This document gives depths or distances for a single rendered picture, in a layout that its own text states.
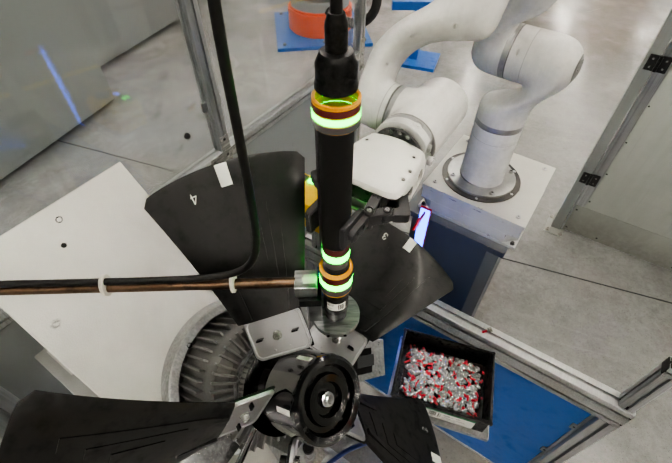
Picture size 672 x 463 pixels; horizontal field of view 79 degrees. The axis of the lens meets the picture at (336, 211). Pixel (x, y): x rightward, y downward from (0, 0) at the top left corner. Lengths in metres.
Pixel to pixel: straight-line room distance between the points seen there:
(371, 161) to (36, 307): 0.53
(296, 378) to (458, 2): 0.53
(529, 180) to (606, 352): 1.23
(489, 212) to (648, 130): 1.30
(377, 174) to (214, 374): 0.40
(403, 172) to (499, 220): 0.69
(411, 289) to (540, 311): 1.60
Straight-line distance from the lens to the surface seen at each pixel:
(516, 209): 1.19
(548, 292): 2.41
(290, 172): 0.59
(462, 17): 0.60
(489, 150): 1.13
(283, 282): 0.55
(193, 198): 0.59
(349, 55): 0.34
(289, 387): 0.59
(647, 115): 2.30
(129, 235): 0.77
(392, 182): 0.48
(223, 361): 0.71
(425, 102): 0.60
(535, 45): 1.02
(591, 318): 2.42
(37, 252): 0.75
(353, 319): 0.61
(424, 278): 0.79
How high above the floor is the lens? 1.81
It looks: 46 degrees down
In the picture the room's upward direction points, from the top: straight up
